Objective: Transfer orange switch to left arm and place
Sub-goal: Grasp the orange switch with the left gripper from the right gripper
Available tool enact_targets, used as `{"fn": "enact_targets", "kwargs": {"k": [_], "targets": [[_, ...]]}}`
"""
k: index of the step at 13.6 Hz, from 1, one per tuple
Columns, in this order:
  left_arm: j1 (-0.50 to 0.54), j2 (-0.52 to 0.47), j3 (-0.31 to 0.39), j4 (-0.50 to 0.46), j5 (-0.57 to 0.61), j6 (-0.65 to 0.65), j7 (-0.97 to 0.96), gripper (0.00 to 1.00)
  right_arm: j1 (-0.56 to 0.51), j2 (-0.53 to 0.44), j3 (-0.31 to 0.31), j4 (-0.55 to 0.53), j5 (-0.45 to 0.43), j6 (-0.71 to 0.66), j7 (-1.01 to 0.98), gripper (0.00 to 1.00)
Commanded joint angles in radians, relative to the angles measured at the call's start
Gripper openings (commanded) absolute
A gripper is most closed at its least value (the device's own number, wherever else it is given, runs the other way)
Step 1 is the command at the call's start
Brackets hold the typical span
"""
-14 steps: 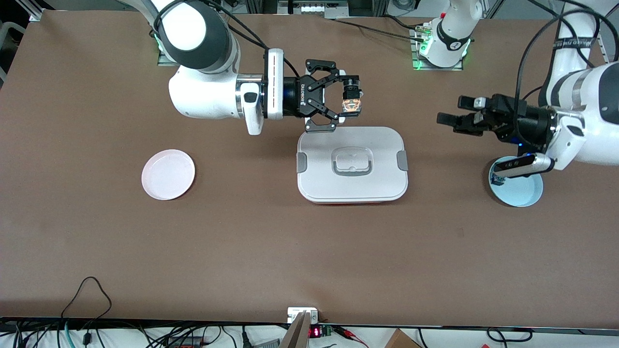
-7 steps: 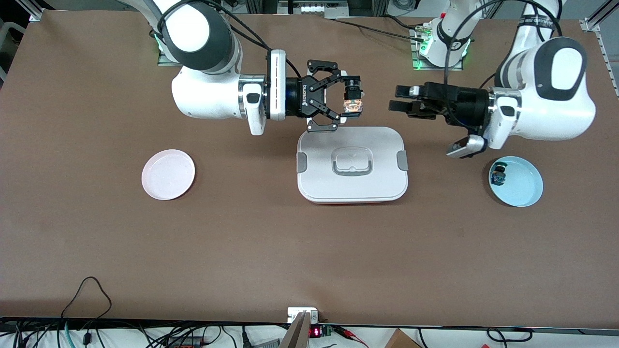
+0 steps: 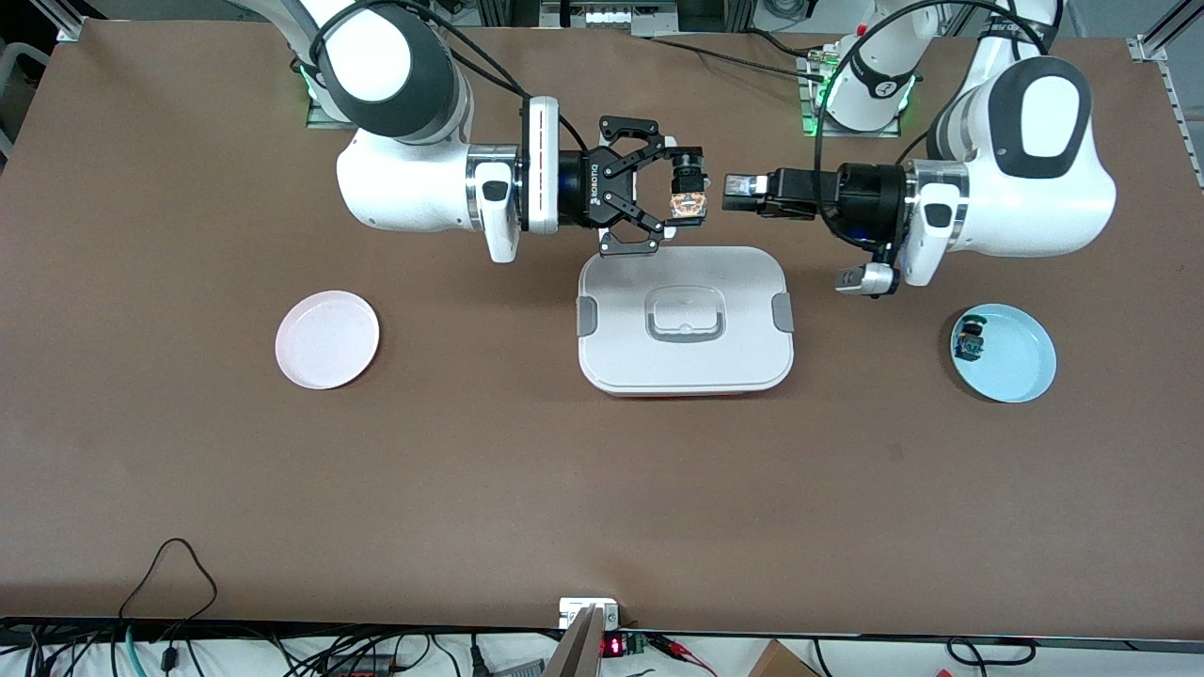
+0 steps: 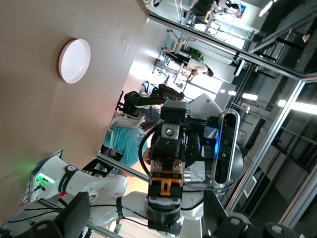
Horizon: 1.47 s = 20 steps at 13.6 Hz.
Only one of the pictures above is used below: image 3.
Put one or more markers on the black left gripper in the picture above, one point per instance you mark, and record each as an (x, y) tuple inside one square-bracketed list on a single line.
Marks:
[(858, 199)]

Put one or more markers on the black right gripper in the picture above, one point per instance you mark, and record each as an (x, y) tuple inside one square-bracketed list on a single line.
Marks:
[(578, 191)]

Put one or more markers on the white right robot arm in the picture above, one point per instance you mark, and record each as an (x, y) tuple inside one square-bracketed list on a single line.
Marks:
[(404, 188)]

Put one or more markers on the brown cardboard box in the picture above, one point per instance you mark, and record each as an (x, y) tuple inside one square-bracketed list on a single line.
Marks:
[(781, 663)]

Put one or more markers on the light blue round plate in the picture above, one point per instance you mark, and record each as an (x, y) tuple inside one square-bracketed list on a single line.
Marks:
[(1021, 362)]

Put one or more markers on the pink round plate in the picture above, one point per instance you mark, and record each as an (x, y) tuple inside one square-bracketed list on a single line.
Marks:
[(327, 340)]

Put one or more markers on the perforated metal strip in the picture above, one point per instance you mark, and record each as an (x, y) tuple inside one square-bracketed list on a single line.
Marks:
[(1176, 103)]

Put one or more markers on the red digit display board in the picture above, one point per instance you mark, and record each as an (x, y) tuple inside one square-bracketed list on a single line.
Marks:
[(616, 645)]

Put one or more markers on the red black clip leads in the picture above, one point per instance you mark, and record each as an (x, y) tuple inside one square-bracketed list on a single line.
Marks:
[(687, 651)]

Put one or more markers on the aluminium profile bar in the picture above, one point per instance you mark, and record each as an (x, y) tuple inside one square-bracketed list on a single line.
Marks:
[(578, 649)]

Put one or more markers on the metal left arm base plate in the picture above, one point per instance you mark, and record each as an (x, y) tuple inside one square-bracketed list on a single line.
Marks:
[(807, 94)]

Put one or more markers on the aluminium frame rack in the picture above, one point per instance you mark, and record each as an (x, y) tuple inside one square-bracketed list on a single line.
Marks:
[(611, 14)]

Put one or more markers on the green push-button switch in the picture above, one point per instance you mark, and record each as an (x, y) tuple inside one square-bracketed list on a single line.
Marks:
[(970, 346)]

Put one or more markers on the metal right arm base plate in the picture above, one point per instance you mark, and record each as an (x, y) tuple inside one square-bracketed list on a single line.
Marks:
[(315, 118)]

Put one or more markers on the aluminium frame corner profile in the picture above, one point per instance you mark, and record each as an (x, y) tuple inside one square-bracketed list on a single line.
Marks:
[(71, 23), (1162, 39)]

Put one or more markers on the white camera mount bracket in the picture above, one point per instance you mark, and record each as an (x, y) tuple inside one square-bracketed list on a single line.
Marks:
[(574, 609)]

